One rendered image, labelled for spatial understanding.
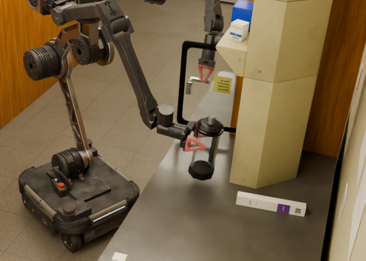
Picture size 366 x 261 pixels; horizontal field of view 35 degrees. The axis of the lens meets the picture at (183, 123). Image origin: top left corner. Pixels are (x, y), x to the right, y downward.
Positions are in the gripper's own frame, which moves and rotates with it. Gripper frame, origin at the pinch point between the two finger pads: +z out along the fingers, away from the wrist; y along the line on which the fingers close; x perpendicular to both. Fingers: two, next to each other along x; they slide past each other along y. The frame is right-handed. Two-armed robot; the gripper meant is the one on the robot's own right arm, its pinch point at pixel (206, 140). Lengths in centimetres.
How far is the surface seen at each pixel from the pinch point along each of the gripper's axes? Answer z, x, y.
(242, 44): 3.8, -37.5, 10.7
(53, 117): -147, 131, 160
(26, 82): -175, 112, 169
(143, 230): -9.8, 19.9, -36.4
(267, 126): 20.7, -10.7, 4.7
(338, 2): 33, -51, 42
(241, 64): 5.9, -32.5, 4.8
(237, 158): 12.7, 6.5, 3.9
